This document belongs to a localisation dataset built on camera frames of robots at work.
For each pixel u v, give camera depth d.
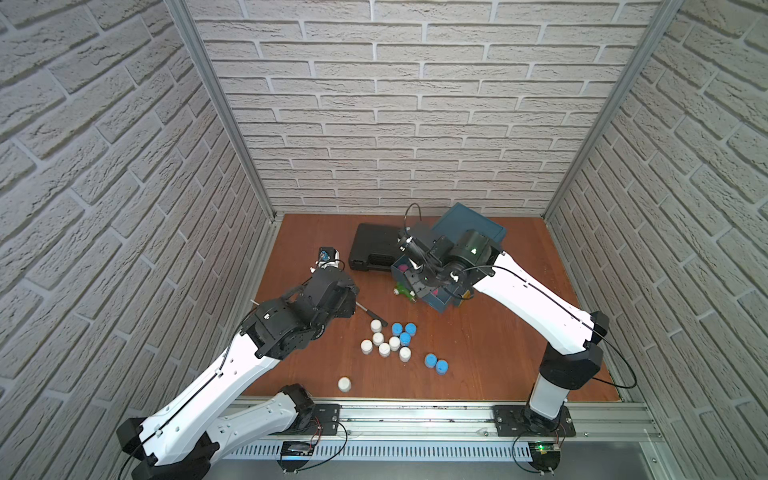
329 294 0.47
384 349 0.83
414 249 0.50
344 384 0.77
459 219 0.90
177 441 0.37
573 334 0.43
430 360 0.81
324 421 0.73
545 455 0.70
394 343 0.84
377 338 0.85
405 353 0.83
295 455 0.71
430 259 0.48
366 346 0.83
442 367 0.80
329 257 0.57
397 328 0.87
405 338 0.86
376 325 0.87
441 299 0.56
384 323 0.90
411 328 0.88
